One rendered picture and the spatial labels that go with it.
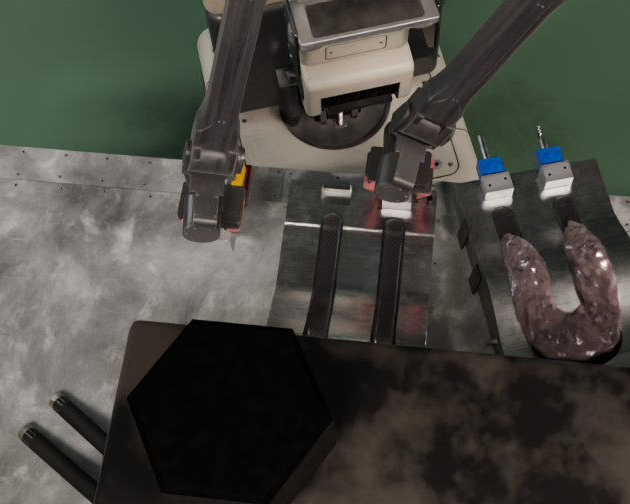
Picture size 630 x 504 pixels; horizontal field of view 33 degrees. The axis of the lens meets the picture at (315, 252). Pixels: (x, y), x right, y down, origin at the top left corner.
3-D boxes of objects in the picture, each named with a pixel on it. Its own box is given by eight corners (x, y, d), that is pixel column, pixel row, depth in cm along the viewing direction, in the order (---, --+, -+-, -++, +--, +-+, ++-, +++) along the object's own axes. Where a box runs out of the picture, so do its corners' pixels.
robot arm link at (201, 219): (245, 142, 157) (187, 134, 155) (242, 212, 152) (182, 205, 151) (232, 179, 168) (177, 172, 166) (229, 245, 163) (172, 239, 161)
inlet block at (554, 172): (522, 136, 198) (526, 120, 193) (548, 131, 198) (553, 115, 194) (541, 196, 193) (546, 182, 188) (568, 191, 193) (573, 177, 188)
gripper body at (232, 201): (240, 227, 171) (235, 206, 164) (178, 221, 172) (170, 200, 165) (246, 191, 173) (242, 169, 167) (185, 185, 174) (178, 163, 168)
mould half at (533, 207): (452, 198, 196) (457, 168, 186) (589, 173, 197) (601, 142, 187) (524, 461, 175) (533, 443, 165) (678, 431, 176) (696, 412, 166)
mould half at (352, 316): (293, 201, 197) (289, 165, 185) (434, 213, 195) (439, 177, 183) (255, 467, 176) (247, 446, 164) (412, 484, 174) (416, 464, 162)
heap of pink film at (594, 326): (489, 236, 186) (494, 215, 179) (588, 218, 187) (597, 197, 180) (529, 375, 175) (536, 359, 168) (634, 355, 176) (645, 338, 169)
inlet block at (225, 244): (216, 183, 187) (212, 168, 183) (245, 185, 187) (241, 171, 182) (204, 251, 182) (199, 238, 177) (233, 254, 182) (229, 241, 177)
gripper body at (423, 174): (428, 191, 177) (430, 169, 170) (366, 185, 178) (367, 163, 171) (431, 157, 180) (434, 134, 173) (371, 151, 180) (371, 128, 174)
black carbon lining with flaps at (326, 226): (320, 216, 188) (318, 190, 180) (412, 224, 187) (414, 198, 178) (296, 405, 173) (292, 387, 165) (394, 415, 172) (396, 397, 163)
